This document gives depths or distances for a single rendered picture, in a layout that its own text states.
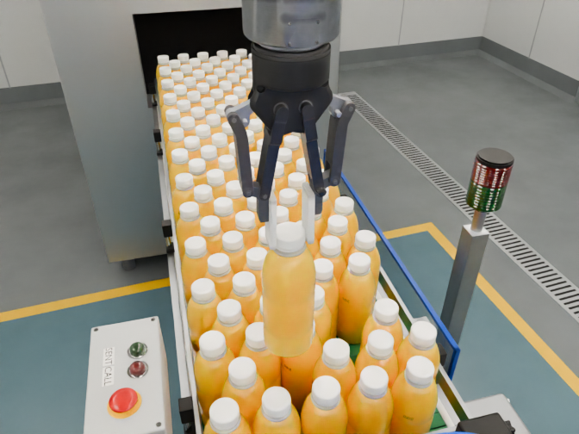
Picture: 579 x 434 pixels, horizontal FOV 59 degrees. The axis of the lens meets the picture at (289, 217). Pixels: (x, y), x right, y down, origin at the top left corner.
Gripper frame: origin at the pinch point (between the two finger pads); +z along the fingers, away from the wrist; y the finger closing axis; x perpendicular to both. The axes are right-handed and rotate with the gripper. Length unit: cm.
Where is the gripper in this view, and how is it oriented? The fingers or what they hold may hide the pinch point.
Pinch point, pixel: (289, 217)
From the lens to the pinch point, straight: 59.9
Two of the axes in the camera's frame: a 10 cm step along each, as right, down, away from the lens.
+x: -2.4, -5.6, 7.9
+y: 9.7, -1.4, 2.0
